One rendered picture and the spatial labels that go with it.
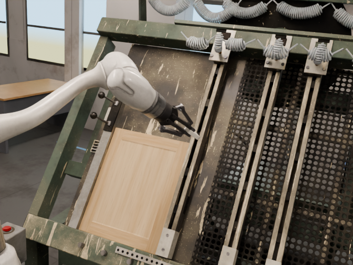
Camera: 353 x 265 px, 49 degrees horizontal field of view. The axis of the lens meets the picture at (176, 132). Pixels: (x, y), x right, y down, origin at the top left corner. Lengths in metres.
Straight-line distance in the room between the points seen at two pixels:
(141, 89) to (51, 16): 5.71
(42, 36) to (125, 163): 5.21
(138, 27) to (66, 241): 1.22
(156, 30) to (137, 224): 1.06
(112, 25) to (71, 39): 4.10
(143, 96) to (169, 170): 0.77
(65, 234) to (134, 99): 1.03
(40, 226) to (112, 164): 0.48
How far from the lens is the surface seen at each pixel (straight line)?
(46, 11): 6.98
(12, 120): 1.25
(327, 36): 1.89
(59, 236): 2.11
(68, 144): 2.25
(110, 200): 2.04
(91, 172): 2.10
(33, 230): 2.19
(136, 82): 1.24
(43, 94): 5.94
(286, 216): 1.78
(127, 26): 2.35
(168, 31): 2.23
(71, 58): 6.51
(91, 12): 6.34
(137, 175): 2.02
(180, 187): 1.88
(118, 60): 1.38
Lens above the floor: 1.98
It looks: 17 degrees down
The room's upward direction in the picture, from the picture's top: 5 degrees clockwise
